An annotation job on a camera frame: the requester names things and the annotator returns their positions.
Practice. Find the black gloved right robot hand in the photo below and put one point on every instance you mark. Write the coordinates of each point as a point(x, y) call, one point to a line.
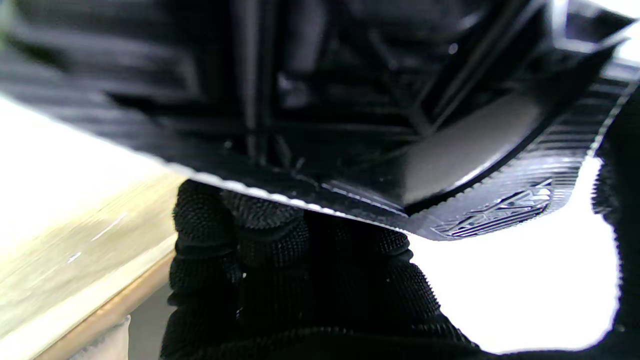
point(300, 290)

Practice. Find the yellow canvas sneaker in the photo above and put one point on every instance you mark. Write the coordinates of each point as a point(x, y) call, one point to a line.
point(300, 100)

